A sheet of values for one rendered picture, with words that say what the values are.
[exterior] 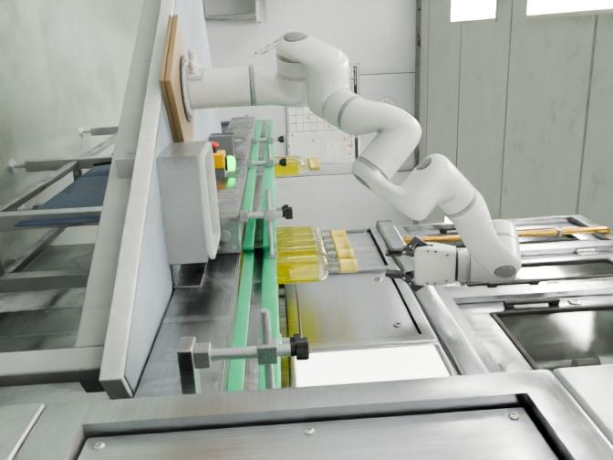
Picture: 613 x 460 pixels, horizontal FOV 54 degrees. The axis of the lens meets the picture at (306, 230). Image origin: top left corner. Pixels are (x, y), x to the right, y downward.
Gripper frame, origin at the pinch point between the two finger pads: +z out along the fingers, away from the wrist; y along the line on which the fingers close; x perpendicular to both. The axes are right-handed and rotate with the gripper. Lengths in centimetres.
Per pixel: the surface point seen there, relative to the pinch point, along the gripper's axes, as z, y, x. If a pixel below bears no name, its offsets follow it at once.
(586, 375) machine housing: -23, 23, 85
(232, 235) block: 36.7, 10.7, 13.0
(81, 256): 109, -15, -35
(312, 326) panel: 18.6, -12.5, 11.7
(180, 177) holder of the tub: 39, 29, 33
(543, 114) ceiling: -81, -2, -278
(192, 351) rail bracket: 21, 17, 76
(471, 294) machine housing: -20.3, -14.8, -16.2
